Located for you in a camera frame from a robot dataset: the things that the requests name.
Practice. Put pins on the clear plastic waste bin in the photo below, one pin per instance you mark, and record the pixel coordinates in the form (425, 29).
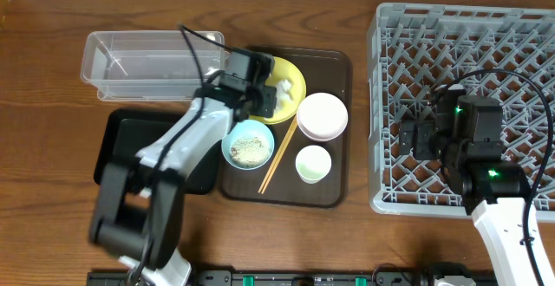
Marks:
(149, 65)

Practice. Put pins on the yellow plate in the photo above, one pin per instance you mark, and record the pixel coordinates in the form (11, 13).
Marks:
(291, 90)

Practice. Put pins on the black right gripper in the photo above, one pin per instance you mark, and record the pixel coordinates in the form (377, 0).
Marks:
(424, 133)

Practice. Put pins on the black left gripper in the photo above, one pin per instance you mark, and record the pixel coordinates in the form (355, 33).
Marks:
(264, 101)

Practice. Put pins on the white tissue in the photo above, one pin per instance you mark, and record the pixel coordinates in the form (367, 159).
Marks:
(283, 94)

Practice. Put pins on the light blue bowl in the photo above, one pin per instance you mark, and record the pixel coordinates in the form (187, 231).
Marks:
(247, 129)

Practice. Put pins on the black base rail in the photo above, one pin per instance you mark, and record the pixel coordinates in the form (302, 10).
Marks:
(227, 278)

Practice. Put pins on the pile of white rice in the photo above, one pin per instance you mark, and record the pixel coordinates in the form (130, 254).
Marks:
(249, 152)

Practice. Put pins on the white green cup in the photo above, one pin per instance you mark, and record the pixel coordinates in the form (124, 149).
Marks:
(313, 163)

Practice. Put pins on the wooden chopstick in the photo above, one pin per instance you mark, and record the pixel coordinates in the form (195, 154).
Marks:
(277, 156)
(281, 158)

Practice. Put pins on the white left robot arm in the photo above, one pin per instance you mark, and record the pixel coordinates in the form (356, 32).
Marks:
(139, 209)

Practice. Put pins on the dark brown serving tray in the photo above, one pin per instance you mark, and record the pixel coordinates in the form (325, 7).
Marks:
(307, 140)

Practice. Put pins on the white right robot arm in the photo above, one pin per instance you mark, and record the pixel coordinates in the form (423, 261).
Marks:
(494, 194)

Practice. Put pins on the black waste tray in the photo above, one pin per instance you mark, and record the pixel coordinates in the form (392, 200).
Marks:
(129, 129)

